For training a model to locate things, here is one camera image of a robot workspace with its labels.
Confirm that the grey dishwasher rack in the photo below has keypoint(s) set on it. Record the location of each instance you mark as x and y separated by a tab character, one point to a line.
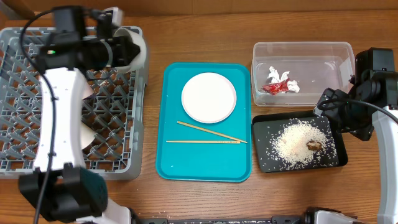
113	112

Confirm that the red foil sauce packet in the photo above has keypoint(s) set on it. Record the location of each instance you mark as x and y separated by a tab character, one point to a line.
275	88

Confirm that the black plastic tray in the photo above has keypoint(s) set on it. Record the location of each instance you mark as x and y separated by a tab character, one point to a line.
264	130

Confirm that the grey bowl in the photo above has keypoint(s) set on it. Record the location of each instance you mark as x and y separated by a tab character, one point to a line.
136	51

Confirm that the white tissue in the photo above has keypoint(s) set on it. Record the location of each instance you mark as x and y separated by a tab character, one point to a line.
275	77

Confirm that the clear plastic bin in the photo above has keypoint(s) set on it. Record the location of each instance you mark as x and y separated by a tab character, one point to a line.
314	65

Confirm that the pink plastic bowl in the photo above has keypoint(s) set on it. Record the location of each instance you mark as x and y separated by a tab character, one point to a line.
87	91

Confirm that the white paper cup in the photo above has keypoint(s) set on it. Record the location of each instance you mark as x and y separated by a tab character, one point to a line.
87	135

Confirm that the black rail at table edge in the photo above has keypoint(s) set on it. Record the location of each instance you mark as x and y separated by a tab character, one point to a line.
312	215

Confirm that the dark food scrap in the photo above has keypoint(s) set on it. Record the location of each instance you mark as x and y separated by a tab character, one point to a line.
314	145

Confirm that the teal plastic tray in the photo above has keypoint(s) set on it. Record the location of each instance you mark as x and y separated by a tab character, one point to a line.
204	162

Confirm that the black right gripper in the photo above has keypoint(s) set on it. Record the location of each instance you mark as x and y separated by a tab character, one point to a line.
330	104

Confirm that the pink round plate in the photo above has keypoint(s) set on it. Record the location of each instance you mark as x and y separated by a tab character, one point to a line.
208	98

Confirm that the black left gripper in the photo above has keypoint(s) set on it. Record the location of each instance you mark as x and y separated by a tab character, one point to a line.
124	43

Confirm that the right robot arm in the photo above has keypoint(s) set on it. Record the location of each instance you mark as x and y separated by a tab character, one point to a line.
371	105

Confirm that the white rice pile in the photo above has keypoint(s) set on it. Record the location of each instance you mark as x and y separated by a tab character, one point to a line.
295	143

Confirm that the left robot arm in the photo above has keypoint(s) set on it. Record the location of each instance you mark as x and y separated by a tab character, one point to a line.
61	188

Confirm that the wooden chopstick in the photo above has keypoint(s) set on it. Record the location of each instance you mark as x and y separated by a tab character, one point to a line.
210	131
203	142

